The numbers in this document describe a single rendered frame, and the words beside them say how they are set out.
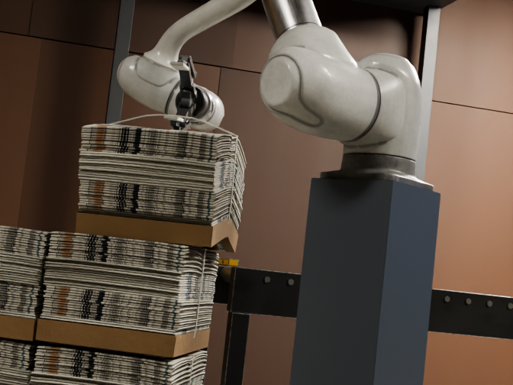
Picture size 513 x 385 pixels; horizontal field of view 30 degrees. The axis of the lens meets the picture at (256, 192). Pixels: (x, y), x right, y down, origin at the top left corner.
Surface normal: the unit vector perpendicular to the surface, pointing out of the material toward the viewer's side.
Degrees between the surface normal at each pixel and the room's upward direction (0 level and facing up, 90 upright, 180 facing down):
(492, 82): 90
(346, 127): 137
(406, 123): 91
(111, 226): 102
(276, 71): 96
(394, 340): 90
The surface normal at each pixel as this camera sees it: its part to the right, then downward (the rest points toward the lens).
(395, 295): 0.77, 0.04
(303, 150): 0.24, -0.05
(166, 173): -0.15, 0.07
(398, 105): 0.64, -0.04
